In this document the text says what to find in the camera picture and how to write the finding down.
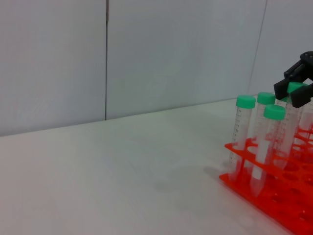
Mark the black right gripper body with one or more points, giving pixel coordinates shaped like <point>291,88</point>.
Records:
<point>308,55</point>

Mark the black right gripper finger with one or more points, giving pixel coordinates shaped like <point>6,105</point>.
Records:
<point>303,96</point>
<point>281,89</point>

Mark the orange test tube rack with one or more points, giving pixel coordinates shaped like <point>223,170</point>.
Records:
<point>281,186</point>

